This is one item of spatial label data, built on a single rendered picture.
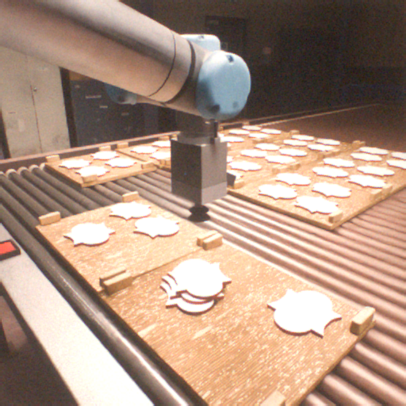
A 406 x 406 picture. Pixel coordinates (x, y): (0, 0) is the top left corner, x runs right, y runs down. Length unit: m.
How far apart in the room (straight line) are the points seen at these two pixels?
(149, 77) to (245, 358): 0.45
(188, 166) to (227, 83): 0.24
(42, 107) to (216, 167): 4.80
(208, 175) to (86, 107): 4.97
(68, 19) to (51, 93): 5.03
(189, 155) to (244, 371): 0.36
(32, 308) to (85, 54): 0.58
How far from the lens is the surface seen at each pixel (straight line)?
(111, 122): 5.67
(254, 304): 0.72
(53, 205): 1.30
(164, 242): 0.93
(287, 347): 0.65
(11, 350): 2.17
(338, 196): 1.29
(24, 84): 5.28
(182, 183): 0.64
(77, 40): 0.34
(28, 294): 0.86
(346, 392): 0.63
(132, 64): 0.36
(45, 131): 5.38
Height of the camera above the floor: 1.38
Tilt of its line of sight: 22 degrees down
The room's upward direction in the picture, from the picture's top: straight up
